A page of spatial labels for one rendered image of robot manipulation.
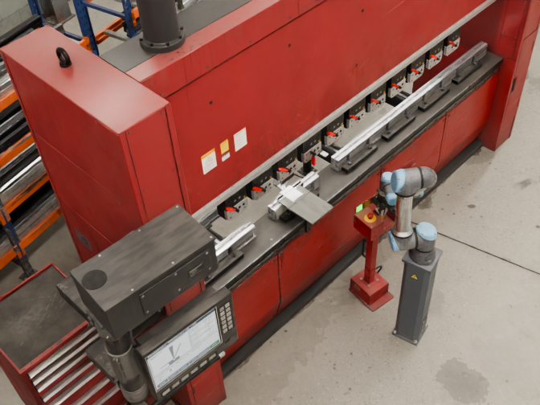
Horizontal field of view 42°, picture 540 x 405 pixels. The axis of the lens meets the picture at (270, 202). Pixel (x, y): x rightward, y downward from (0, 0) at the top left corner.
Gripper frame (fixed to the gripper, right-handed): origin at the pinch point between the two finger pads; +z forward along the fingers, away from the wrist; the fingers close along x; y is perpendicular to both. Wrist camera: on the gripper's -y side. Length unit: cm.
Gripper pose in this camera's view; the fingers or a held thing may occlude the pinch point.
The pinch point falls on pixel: (382, 215)
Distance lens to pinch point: 437.3
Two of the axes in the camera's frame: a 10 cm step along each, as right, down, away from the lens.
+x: -8.0, 4.6, -3.9
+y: -6.0, -6.1, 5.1
